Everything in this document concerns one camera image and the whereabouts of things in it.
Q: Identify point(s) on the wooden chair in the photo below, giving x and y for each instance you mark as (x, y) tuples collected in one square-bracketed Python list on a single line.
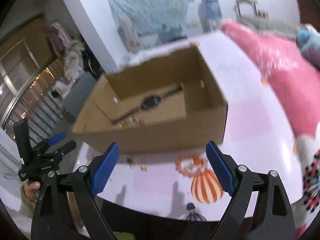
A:
[(244, 8)]

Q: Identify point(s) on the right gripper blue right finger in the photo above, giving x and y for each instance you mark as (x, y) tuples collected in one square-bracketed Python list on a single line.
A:
[(239, 182)]

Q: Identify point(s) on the pink floral blanket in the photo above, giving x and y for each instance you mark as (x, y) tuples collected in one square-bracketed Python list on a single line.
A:
[(294, 80)]

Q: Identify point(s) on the purple pink smartwatch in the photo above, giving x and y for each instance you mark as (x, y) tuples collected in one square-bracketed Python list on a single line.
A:
[(148, 103)]

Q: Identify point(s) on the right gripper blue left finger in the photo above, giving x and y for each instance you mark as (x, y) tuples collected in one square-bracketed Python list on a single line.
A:
[(86, 183)]

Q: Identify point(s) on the pile of clothes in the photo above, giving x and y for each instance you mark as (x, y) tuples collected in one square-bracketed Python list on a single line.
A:
[(77, 56)]

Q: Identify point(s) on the brown cardboard box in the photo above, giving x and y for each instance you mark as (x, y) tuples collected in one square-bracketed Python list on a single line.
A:
[(169, 102)]

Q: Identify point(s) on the blue patterned quilt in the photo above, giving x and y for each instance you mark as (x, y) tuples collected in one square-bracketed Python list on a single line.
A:
[(308, 44)]

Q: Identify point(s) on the blue wall cloth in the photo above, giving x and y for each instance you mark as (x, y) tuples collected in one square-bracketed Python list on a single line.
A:
[(148, 16)]

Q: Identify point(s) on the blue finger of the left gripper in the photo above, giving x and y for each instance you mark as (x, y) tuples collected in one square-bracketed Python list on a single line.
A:
[(59, 152), (57, 138)]

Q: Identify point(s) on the person's left hand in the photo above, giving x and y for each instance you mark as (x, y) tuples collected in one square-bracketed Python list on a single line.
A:
[(30, 189)]

